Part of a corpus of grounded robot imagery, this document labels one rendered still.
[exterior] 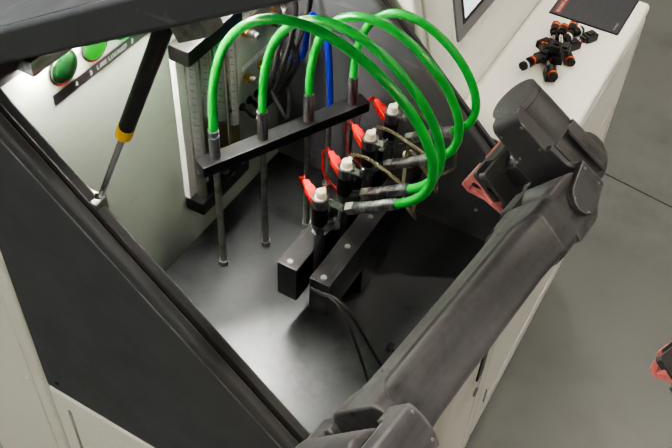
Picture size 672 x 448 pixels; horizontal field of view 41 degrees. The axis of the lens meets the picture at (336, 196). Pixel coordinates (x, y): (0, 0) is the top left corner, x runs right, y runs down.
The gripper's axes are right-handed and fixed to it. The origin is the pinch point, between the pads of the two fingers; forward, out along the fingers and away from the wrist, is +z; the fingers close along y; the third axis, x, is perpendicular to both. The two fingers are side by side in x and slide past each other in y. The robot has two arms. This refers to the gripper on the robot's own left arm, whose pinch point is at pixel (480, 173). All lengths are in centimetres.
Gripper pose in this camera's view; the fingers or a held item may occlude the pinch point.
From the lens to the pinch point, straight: 112.5
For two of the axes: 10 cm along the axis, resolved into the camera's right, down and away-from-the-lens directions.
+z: -4.2, 0.6, 9.0
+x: 6.3, 7.4, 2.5
